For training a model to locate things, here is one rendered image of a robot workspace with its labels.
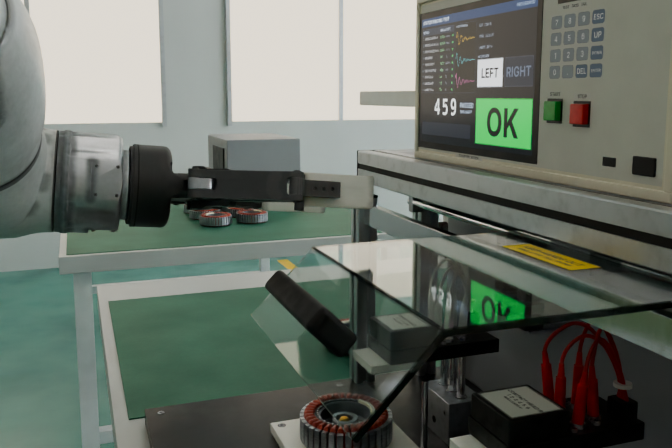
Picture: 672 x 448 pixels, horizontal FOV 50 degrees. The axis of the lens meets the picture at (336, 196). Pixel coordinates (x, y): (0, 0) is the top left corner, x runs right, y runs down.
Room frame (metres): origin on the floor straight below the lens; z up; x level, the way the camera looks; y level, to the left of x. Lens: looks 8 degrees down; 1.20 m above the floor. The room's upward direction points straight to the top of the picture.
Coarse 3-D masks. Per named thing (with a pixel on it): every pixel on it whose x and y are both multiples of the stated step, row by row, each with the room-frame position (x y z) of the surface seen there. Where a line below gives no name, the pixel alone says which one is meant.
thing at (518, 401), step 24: (480, 408) 0.62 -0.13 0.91; (504, 408) 0.60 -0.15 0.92; (528, 408) 0.60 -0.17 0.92; (552, 408) 0.60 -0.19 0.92; (600, 408) 0.65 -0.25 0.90; (480, 432) 0.62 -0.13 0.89; (504, 432) 0.58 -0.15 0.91; (528, 432) 0.58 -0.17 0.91; (552, 432) 0.59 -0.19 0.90; (576, 432) 0.60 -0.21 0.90; (600, 432) 0.61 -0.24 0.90; (624, 432) 0.62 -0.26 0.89
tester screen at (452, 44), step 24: (528, 0) 0.72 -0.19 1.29; (432, 24) 0.90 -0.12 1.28; (456, 24) 0.85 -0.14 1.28; (480, 24) 0.80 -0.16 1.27; (504, 24) 0.75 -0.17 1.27; (528, 24) 0.71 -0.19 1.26; (432, 48) 0.90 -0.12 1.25; (456, 48) 0.85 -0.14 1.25; (480, 48) 0.80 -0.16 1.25; (504, 48) 0.75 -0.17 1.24; (528, 48) 0.71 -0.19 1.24; (432, 72) 0.90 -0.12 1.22; (456, 72) 0.84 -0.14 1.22; (432, 96) 0.90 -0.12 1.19; (456, 96) 0.84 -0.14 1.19; (480, 96) 0.79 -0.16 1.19; (504, 96) 0.75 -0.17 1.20; (528, 96) 0.71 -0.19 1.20; (432, 120) 0.90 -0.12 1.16; (456, 120) 0.84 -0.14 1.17; (456, 144) 0.84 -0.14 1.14; (480, 144) 0.79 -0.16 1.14
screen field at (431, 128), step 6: (426, 126) 0.91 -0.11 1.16; (432, 126) 0.90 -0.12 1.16; (438, 126) 0.88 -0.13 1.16; (444, 126) 0.87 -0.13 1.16; (450, 126) 0.85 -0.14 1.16; (456, 126) 0.84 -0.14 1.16; (462, 126) 0.83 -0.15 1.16; (468, 126) 0.82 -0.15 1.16; (426, 132) 0.91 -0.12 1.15; (432, 132) 0.90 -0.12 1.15; (438, 132) 0.88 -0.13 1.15; (444, 132) 0.87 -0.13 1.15; (450, 132) 0.85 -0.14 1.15; (456, 132) 0.84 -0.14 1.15; (462, 132) 0.83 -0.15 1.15; (468, 132) 0.82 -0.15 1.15; (468, 138) 0.81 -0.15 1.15
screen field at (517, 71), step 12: (480, 60) 0.80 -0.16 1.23; (492, 60) 0.77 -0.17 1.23; (504, 60) 0.75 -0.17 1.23; (516, 60) 0.73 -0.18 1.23; (528, 60) 0.71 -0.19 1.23; (480, 72) 0.79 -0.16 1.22; (492, 72) 0.77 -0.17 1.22; (504, 72) 0.75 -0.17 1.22; (516, 72) 0.73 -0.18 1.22; (528, 72) 0.71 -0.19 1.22; (480, 84) 0.79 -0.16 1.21; (492, 84) 0.77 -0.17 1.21; (504, 84) 0.75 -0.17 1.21; (516, 84) 0.73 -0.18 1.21; (528, 84) 0.71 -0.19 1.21
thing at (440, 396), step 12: (432, 384) 0.89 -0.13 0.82; (444, 384) 0.88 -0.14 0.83; (456, 384) 0.89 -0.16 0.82; (432, 396) 0.87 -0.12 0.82; (444, 396) 0.85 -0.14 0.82; (456, 396) 0.85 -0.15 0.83; (468, 396) 0.85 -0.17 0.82; (432, 408) 0.87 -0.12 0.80; (444, 408) 0.84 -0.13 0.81; (456, 408) 0.83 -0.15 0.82; (468, 408) 0.84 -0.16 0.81; (432, 420) 0.87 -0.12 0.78; (444, 420) 0.84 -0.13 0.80; (456, 420) 0.83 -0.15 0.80; (444, 432) 0.84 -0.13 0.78; (456, 432) 0.83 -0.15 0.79; (468, 432) 0.84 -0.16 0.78
